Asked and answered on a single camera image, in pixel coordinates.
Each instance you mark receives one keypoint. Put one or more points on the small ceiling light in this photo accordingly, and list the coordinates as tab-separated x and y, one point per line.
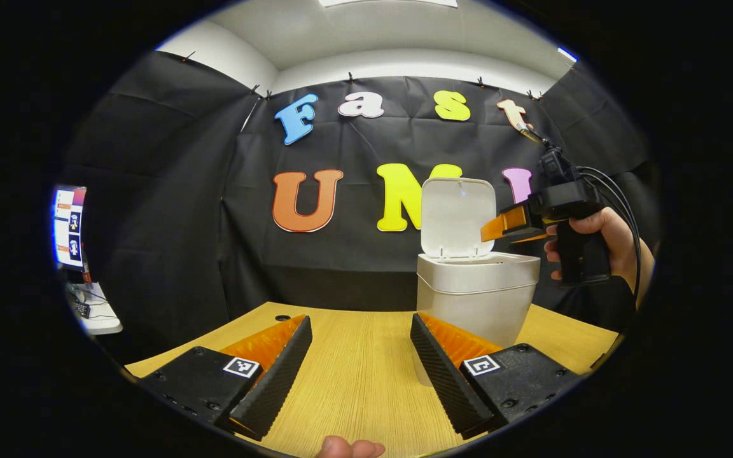
567	55

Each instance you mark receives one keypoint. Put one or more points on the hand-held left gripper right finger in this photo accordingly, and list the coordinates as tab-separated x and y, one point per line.
439	381

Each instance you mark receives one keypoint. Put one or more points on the wooden desktop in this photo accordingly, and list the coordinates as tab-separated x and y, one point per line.
360	369

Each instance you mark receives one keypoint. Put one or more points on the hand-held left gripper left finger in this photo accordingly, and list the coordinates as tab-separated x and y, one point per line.
277	378

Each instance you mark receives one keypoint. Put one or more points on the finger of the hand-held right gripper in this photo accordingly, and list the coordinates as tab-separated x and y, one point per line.
509	222

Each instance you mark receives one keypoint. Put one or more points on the ceiling light panel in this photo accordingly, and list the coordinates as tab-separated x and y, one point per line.
385	3

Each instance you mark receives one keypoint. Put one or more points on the white desktop garbage bin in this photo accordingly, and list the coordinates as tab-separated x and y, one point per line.
481	299

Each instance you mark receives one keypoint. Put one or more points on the computer monitor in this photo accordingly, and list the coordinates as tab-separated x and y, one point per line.
69	222

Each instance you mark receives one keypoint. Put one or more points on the white side table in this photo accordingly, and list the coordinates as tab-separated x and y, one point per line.
102	321

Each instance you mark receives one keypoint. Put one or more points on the black backdrop cloth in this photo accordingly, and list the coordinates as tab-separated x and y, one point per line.
354	267

